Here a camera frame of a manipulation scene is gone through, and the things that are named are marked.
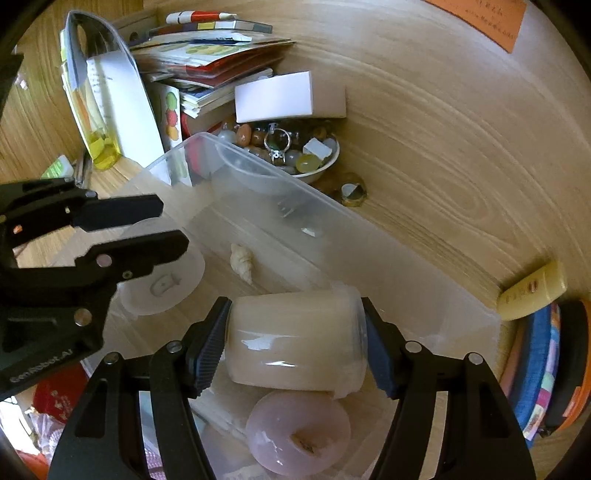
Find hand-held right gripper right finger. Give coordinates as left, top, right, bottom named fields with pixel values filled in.
left=360, top=296, right=539, bottom=480

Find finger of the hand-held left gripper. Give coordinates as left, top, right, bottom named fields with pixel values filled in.
left=69, top=229, right=190, bottom=301
left=0, top=179, right=164, bottom=234

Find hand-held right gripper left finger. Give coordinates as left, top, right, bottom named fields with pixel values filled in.
left=46, top=296, right=233, bottom=480

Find cream cylindrical candle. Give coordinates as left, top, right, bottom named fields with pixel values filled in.
left=225, top=285, right=370, bottom=400

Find clear plastic storage box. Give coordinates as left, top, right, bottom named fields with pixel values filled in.
left=90, top=131, right=502, bottom=480

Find round translucent plastic lid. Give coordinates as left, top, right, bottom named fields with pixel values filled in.
left=115, top=219, right=206, bottom=315

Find yellow liquid bottle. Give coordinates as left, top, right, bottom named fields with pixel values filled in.
left=65, top=60, right=123, bottom=171

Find red packet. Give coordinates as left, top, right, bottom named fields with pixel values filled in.
left=32, top=364, right=88, bottom=423

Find green white packet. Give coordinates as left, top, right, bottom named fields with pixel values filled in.
left=41, top=154, right=75, bottom=181

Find small beige seashell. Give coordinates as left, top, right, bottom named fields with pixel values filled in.
left=230, top=243, right=254, bottom=284

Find pink round stone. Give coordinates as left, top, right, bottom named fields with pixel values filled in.
left=246, top=390, right=352, bottom=476

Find white box coloured circles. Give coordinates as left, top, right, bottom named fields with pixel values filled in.
left=159, top=85, right=183, bottom=148

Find white handwritten paper sheet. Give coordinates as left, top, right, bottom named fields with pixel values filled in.
left=86, top=50, right=164, bottom=160

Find clear plastic file holder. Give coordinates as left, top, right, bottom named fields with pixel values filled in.
left=60, top=10, right=167, bottom=171

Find blue patchwork pouch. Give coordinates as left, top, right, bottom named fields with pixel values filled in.
left=508, top=302, right=561, bottom=448

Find yellow cream tube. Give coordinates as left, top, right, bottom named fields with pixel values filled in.
left=496, top=261, right=568, bottom=321

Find stack of books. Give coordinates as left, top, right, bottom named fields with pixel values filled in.
left=129, top=18, right=296, bottom=123

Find bowl of beads and trinkets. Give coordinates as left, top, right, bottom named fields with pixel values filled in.
left=218, top=119, right=338, bottom=175

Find white cardboard box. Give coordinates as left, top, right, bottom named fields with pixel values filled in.
left=234, top=71, right=348, bottom=124

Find black orange zip case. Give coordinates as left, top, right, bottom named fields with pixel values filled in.
left=545, top=298, right=591, bottom=435

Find red white tube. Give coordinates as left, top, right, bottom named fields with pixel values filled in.
left=166, top=10, right=238, bottom=25

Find orange paper note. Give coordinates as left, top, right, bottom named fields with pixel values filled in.
left=422, top=0, right=528, bottom=55

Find silver ring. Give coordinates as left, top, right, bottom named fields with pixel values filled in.
left=263, top=128, right=291, bottom=153

